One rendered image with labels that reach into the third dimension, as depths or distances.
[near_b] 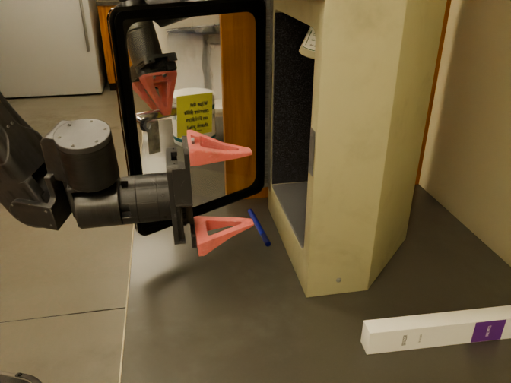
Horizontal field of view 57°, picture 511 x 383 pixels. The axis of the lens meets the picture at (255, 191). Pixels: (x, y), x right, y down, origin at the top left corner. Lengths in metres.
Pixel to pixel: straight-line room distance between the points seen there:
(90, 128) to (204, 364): 0.37
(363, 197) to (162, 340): 0.37
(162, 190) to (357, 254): 0.38
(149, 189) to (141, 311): 0.31
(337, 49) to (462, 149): 0.57
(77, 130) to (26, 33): 5.20
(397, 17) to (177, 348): 0.55
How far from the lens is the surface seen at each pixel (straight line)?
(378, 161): 0.72
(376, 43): 0.67
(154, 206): 0.54
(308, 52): 0.76
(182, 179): 0.52
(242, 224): 0.59
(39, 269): 2.70
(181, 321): 0.78
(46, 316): 2.37
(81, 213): 0.55
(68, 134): 0.52
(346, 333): 0.77
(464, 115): 1.13
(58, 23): 5.63
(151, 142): 0.82
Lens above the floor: 1.46
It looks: 27 degrees down
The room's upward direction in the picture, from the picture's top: straight up
